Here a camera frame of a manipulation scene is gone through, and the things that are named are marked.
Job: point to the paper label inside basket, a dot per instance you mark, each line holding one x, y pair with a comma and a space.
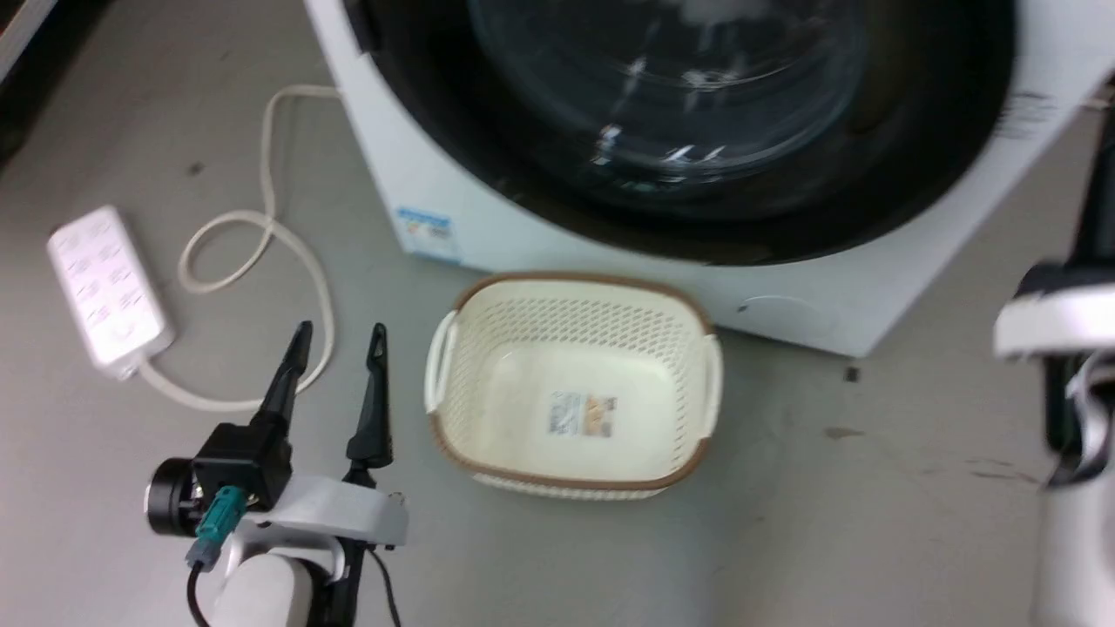
582, 414

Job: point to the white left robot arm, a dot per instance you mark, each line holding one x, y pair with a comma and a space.
261, 592

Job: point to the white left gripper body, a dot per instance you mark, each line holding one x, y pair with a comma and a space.
340, 514

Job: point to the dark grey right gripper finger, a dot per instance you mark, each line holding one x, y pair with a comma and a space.
1099, 174

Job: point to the round white filter cover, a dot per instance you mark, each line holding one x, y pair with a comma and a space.
784, 315

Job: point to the white power strip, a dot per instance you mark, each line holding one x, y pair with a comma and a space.
106, 287

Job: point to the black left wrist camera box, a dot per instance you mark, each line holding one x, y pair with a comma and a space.
228, 475

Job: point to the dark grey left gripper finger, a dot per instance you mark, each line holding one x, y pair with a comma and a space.
286, 383
374, 409

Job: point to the black round glass washer door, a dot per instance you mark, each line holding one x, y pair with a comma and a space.
915, 148

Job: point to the white front-load washing machine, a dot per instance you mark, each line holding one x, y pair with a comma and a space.
540, 235

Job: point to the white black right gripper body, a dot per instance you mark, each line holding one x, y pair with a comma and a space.
1058, 318

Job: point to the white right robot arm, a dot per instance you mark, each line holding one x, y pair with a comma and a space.
1080, 557

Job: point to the cream perforated laundry basket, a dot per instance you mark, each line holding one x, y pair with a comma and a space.
575, 392

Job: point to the blue energy label sticker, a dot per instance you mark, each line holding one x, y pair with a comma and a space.
427, 232

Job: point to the dark furniture edge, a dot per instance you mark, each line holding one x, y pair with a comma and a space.
22, 70

